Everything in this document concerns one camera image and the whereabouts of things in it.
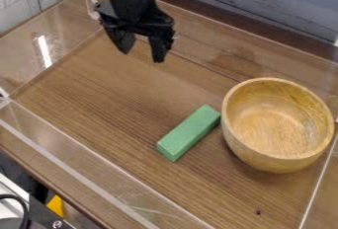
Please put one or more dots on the yellow tag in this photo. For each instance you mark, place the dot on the yellow tag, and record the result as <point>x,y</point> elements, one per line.
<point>55,206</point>

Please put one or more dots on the green rectangular block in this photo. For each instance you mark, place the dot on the green rectangular block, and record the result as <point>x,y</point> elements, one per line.
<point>188,132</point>

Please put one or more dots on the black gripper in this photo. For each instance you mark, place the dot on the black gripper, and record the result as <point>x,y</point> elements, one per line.
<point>138,17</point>

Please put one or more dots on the clear acrylic tray wall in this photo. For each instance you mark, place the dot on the clear acrylic tray wall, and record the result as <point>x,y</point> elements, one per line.
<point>90,147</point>

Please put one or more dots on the brown wooden bowl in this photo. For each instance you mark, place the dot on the brown wooden bowl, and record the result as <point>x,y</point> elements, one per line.
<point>277,124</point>

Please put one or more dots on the clear acrylic corner bracket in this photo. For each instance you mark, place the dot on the clear acrylic corner bracket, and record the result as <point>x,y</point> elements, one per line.
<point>91,4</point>

